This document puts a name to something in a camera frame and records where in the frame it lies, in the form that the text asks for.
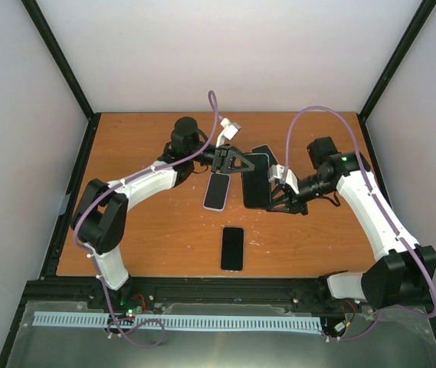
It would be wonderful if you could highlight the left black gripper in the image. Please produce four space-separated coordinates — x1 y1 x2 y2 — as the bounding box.
188 141 256 174

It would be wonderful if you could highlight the black phone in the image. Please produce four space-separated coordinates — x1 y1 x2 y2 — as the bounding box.
241 153 271 209
220 227 244 272

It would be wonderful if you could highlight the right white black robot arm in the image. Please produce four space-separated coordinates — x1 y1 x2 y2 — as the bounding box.
267 136 436 309

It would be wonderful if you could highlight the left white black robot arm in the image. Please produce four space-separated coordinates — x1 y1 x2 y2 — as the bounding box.
71 117 255 309

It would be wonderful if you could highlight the phone in pink case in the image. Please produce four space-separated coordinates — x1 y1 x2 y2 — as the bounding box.
251 144 278 166

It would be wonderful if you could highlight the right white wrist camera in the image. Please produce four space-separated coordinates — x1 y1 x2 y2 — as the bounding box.
268 164 300 195

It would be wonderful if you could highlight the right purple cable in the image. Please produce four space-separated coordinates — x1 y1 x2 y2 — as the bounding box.
285 105 436 343

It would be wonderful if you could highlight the purple cable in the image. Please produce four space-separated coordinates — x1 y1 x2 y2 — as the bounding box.
285 105 436 343
72 89 221 350

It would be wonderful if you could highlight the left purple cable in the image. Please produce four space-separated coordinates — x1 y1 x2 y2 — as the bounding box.
72 89 221 350

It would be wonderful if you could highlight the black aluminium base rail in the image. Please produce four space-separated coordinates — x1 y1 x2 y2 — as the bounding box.
25 277 431 317

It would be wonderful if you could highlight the left black frame post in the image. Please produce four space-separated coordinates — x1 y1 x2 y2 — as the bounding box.
21 0 101 123

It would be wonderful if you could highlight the black frame post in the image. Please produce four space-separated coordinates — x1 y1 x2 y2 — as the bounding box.
21 0 101 123
357 0 436 122

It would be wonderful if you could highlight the right black frame post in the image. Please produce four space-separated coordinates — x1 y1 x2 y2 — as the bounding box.
357 0 436 122

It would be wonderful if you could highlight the light blue slotted cable duct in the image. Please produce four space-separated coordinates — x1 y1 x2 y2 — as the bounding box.
31 311 322 334

